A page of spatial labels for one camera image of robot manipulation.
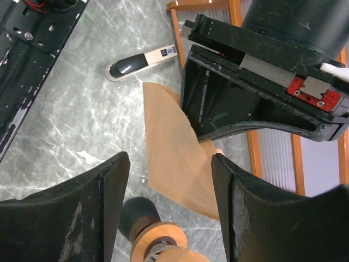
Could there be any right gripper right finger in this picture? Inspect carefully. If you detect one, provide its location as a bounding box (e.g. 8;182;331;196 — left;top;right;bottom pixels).
212;153;348;261

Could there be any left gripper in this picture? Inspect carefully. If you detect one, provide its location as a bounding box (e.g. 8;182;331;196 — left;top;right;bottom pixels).
180;14;348;141

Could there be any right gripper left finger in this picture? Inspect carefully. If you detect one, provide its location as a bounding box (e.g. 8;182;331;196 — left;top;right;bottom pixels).
1;152;129;261

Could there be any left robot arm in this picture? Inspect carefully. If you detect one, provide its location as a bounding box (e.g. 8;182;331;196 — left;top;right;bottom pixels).
180;1;348;142

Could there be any silver black coffee scoop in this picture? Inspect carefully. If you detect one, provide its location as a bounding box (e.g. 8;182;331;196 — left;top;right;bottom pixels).
105;44;178;82

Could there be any orange wooden rack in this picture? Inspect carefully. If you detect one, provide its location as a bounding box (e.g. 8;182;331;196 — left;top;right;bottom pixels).
167;1;348;194

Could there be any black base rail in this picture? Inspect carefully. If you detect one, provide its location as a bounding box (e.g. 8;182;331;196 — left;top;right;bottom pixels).
1;1;88;157

